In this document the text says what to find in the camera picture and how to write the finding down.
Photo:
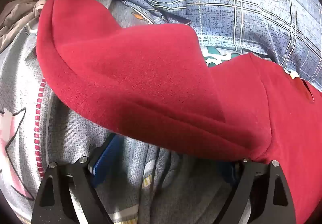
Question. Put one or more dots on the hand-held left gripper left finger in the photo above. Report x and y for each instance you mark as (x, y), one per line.
(105, 159)

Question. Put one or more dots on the white crumpled cloth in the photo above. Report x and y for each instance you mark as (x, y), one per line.
(15, 15)

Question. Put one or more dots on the red fleece garment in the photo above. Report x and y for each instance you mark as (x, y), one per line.
(151, 75)

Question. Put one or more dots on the grey printed bed sheet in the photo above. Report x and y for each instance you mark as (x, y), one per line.
(75, 133)

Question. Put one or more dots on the blue plaid blanket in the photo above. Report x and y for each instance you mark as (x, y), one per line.
(226, 0)

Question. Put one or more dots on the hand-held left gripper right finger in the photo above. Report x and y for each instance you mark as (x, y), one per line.
(227, 172)

